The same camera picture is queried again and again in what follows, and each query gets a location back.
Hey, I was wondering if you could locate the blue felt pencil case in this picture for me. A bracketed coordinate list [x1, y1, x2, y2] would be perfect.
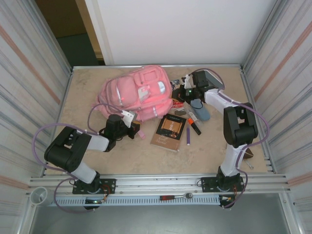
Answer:
[190, 99, 211, 121]

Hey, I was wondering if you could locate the pink school backpack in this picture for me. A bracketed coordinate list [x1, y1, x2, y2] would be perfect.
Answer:
[91, 64, 174, 139]

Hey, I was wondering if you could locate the brown hardcover book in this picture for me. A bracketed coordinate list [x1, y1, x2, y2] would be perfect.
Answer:
[150, 113, 188, 153]

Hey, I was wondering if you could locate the black highlighter with orange cap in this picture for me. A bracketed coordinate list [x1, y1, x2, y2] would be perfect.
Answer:
[187, 117, 202, 136]

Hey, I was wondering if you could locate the white grey tissue box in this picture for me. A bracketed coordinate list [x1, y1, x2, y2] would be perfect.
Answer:
[203, 69, 225, 90]

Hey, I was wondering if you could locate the translucent corrugated side panel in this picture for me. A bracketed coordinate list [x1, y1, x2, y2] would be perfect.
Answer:
[0, 0, 74, 234]
[240, 0, 312, 234]

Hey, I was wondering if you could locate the white plastic cup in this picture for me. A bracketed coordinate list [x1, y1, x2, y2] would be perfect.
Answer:
[30, 186, 48, 204]

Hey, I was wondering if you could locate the aluminium front rail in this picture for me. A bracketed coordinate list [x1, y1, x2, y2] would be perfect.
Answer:
[29, 173, 291, 195]

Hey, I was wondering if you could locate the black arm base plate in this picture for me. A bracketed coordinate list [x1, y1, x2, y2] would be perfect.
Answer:
[200, 176, 244, 193]
[72, 178, 117, 195]

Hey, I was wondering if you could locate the white slotted cable duct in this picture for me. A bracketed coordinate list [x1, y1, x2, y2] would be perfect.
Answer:
[52, 196, 221, 207]

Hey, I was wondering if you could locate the ratchet wrench with red handle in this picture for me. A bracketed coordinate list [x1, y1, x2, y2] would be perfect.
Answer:
[159, 192, 194, 201]

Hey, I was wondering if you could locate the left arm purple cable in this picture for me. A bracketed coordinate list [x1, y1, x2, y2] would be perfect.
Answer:
[33, 103, 127, 213]

